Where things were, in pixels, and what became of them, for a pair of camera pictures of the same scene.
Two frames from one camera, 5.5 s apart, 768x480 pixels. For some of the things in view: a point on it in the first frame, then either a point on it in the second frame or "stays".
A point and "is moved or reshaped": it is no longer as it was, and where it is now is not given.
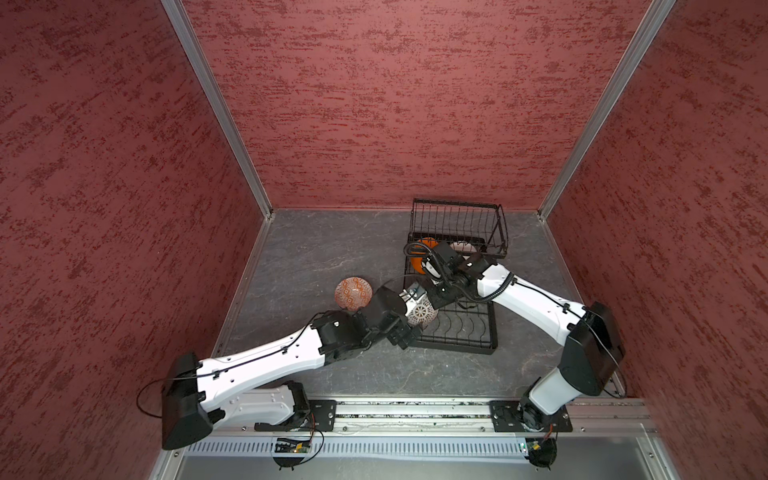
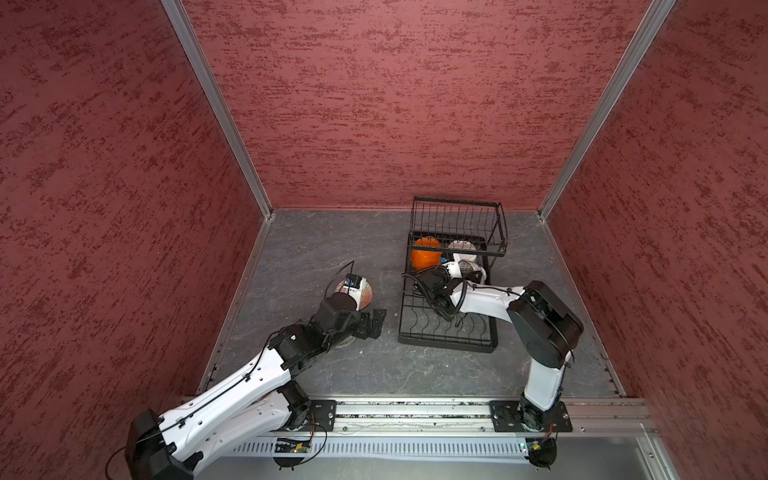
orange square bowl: [416, 262] stays
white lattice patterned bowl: [420, 311] is moved or reshaped
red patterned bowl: [353, 293] stays
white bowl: [462, 246] stays
